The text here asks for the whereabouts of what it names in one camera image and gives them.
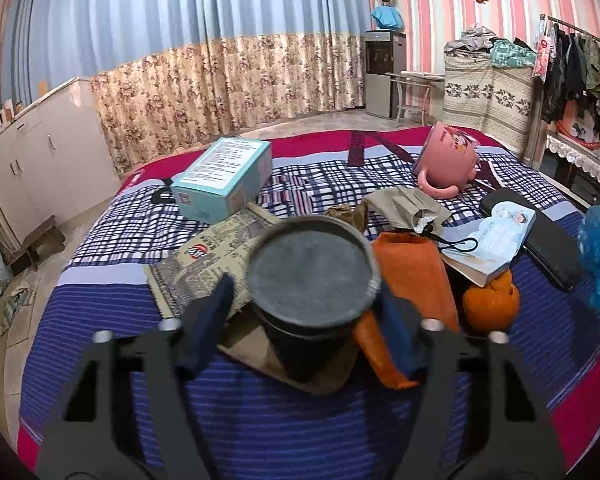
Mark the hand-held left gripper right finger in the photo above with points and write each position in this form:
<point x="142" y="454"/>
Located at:
<point x="396" y="331"/>

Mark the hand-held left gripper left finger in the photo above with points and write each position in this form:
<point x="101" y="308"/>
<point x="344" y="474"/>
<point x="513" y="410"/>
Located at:
<point x="209" y="321"/>

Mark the newspaper print paper bag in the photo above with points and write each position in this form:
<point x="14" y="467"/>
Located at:
<point x="205" y="255"/>

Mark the round black tin can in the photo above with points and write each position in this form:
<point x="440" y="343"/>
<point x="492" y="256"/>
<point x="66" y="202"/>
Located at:
<point x="312" y="270"/>

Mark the brown plush toy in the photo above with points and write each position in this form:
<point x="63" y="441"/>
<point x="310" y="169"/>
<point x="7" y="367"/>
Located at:
<point x="350" y="216"/>

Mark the light blue illustrated booklet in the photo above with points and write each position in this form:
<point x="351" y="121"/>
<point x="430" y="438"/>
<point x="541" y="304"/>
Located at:
<point x="505" y="230"/>

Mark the brown paper piece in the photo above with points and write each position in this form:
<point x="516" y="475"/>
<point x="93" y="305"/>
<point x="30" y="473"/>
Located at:
<point x="250" y="351"/>

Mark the orange fabric pouch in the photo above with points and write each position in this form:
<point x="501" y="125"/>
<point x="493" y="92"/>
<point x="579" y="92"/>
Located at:
<point x="415" y="270"/>

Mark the khaki face mask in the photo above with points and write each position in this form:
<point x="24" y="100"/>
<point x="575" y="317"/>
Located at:
<point x="405" y="205"/>

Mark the plaid striped bed blanket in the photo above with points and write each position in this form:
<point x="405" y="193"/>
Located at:
<point x="305" y="435"/>

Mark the teal cardboard box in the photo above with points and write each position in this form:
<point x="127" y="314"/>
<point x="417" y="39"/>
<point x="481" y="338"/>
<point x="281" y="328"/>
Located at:
<point x="220" y="175"/>

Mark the black case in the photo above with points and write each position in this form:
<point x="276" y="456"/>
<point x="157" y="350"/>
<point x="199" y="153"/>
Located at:
<point x="555" y="255"/>

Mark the pink cartoon cup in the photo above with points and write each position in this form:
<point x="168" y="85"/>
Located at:
<point x="450" y="160"/>

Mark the small wooden stool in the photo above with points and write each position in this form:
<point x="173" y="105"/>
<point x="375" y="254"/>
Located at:
<point x="37" y="245"/>

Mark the crumpled floor cloth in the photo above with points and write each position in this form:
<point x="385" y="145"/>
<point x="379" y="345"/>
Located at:
<point x="16" y="305"/>

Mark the white cabinet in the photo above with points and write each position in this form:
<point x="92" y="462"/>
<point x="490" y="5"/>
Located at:
<point x="45" y="160"/>

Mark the black low stand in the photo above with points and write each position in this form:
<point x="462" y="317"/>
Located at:
<point x="580" y="186"/>

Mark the grey water dispenser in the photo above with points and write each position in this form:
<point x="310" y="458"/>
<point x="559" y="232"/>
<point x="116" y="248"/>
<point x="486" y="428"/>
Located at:
<point x="380" y="85"/>

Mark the patterned cloth covered cabinet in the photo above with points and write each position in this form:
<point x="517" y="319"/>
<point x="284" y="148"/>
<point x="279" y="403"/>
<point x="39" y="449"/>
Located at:
<point x="485" y="95"/>

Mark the small folding table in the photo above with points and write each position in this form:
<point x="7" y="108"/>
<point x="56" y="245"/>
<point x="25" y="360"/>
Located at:
<point x="415" y="76"/>

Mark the white lace cloth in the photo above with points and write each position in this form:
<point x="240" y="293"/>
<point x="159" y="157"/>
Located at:
<point x="580" y="152"/>

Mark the blue floral curtain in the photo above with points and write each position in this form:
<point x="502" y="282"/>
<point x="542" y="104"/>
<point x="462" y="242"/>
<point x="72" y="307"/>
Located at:
<point x="180" y="35"/>

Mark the grey clothes pile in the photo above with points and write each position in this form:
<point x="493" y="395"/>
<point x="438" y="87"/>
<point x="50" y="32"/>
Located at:
<point x="470" y="40"/>

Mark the teal checked cloth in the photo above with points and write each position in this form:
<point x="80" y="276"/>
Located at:
<point x="512" y="54"/>

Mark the blue cloth cover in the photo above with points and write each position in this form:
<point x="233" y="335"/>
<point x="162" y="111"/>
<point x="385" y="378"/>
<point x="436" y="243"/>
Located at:
<point x="387" y="17"/>

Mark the pink white hanging bag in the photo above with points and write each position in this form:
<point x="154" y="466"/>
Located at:
<point x="542" y="52"/>

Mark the row of hanging clothes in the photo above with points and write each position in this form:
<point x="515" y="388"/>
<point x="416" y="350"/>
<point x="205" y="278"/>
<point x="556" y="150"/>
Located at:
<point x="580" y="70"/>

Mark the metal clothes rack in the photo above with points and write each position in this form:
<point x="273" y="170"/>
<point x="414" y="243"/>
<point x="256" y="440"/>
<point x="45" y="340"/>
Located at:
<point x="580" y="30"/>

